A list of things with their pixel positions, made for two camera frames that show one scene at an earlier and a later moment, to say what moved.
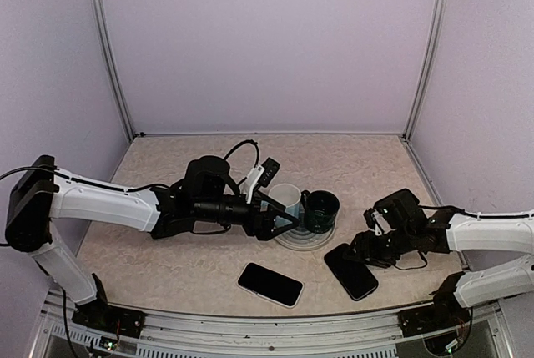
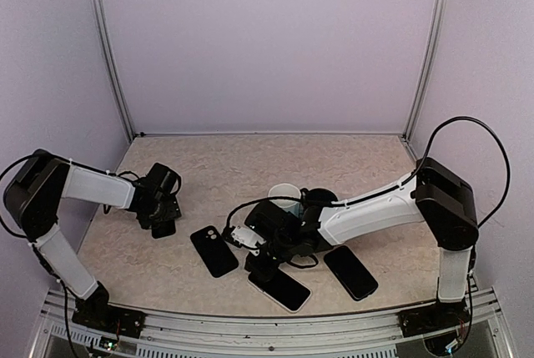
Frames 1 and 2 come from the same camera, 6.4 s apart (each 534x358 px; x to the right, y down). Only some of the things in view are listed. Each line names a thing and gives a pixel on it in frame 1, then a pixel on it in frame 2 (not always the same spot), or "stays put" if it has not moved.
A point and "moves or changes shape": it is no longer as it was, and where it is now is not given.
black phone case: x=353 y=273 stays put
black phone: x=270 y=284 moves or changes shape
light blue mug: x=289 y=197 stays put
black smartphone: x=355 y=276 stays put
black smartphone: x=274 y=286 moves or changes shape
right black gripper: x=367 y=248 → x=266 y=271
